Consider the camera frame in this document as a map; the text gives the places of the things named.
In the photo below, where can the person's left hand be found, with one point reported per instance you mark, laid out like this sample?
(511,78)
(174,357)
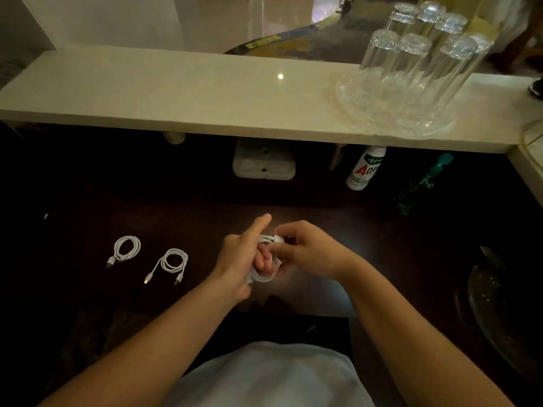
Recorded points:
(235,262)

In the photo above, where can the person's right hand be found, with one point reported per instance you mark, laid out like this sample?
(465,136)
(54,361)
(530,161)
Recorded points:
(316,250)

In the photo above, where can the person's left forearm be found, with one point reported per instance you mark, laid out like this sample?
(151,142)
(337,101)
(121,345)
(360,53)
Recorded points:
(148,351)

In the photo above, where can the person's right forearm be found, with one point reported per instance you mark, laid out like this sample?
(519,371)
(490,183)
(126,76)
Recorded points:
(420,347)

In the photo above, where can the person's white shirt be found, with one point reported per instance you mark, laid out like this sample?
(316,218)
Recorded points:
(267,377)

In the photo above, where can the white bottle red green label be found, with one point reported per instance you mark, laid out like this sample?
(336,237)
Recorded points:
(365,171)

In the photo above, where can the light wooden stick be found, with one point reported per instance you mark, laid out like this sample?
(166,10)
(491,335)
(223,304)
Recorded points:
(336,157)

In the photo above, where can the white socket box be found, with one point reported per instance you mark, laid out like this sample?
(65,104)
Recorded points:
(263,163)

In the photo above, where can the white round ledge support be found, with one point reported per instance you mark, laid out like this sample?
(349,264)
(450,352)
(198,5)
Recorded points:
(174,138)

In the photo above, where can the teal plastic bottle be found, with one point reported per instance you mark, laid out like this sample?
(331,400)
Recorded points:
(432,169)

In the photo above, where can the clear glass tray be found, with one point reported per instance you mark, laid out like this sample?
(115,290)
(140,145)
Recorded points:
(441,124)

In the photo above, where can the cream stone counter ledge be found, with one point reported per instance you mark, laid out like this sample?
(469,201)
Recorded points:
(169,93)

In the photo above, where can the round metal dish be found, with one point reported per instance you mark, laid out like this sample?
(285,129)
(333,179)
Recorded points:
(496,317)

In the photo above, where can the group of upturned clear glasses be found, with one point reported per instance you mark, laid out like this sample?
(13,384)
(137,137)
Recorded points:
(420,67)

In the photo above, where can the clear sign stand black base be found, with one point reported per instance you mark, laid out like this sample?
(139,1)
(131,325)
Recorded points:
(538,88)

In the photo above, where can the brown wooden table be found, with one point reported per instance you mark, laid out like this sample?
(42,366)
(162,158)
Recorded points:
(522,46)

